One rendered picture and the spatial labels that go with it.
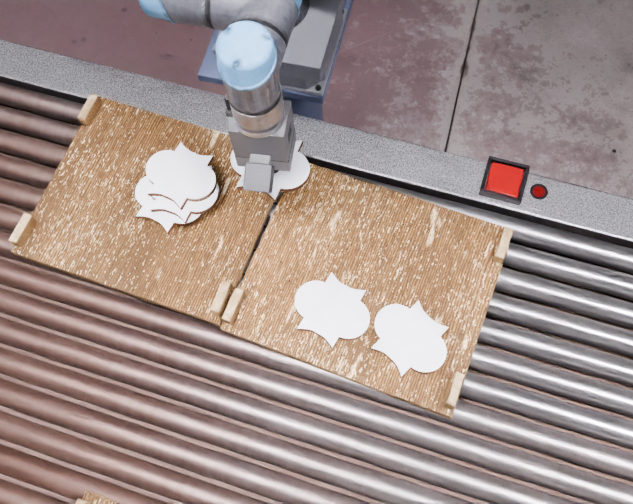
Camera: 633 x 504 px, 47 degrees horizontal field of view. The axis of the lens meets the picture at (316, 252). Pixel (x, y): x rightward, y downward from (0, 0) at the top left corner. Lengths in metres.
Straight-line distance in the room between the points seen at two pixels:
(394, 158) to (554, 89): 1.34
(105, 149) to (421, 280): 0.64
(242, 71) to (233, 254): 0.45
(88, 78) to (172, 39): 1.24
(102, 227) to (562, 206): 0.83
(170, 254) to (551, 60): 1.76
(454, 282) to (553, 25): 1.69
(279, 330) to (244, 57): 0.50
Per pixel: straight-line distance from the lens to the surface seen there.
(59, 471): 1.31
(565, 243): 1.36
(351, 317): 1.23
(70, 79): 1.60
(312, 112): 1.76
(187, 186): 1.32
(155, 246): 1.34
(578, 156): 2.55
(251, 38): 0.95
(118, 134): 1.47
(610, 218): 1.41
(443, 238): 1.30
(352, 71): 2.63
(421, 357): 1.22
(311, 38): 1.49
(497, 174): 1.38
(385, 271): 1.27
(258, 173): 1.12
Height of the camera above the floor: 2.13
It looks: 68 degrees down
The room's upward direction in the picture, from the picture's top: 7 degrees counter-clockwise
